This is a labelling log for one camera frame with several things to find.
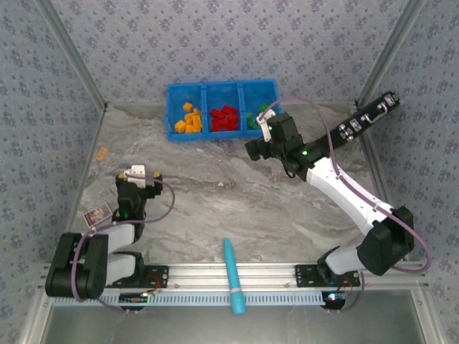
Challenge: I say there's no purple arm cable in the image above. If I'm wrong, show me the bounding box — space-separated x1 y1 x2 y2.
70 177 176 315
258 95 432 315

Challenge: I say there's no blue three-compartment plastic bin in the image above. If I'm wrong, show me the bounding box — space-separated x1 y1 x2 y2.
165 80 283 143

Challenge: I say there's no black case with metal latches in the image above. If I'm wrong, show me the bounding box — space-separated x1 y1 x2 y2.
315 91 402 157

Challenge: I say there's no small playing card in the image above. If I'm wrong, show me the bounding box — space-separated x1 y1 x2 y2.
82 202 111 229

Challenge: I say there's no teal pen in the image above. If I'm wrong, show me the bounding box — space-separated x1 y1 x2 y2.
222 237 248 316

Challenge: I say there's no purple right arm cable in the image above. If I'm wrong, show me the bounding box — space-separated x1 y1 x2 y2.
258 95 432 315

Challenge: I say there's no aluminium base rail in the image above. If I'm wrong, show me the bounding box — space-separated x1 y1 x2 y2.
42 262 430 290

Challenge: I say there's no aluminium side rail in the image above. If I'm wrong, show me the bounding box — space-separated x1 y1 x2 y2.
358 138 410 262

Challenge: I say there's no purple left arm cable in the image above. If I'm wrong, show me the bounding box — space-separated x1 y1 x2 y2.
70 177 176 315

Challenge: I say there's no aluminium frame post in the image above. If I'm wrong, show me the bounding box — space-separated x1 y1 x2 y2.
34 0 108 110
354 0 428 107

